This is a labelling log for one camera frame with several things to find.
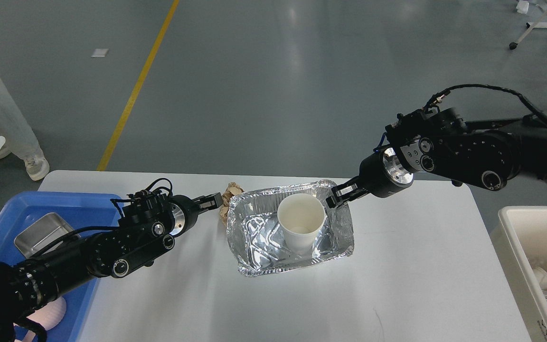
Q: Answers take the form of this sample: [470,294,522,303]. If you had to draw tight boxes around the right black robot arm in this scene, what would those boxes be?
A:
[326,84,547,209]

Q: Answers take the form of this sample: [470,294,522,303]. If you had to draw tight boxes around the square stainless steel container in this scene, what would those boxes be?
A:
[14,212,74,258]

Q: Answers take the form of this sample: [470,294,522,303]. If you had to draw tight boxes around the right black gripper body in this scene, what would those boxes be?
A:
[359,147,413,198]

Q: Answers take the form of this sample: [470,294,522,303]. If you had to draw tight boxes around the aluminium foil tray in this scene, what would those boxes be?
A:
[226,180,355,277]

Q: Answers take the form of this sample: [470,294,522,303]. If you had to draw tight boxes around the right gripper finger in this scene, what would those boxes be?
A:
[326,189,369,209]
[333,177,364,198]

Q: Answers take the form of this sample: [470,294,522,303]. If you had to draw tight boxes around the white paper cup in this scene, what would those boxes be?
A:
[276,193,326,255]

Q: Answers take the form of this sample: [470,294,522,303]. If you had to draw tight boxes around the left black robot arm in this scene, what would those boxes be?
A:
[0,182,223,342]

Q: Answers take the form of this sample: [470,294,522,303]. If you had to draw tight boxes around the brown paper ball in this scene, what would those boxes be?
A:
[219,182,245,225]

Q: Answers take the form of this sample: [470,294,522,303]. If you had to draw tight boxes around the pink ribbed mug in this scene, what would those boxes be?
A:
[28,297,67,331]

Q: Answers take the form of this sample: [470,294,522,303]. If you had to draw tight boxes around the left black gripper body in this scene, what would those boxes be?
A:
[170,195,200,237]

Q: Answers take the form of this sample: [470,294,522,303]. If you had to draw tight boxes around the white plastic bin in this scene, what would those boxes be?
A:
[489,206,547,342]

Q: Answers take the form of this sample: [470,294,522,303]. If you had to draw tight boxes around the blue plastic tray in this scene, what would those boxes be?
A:
[0,192,120,342]

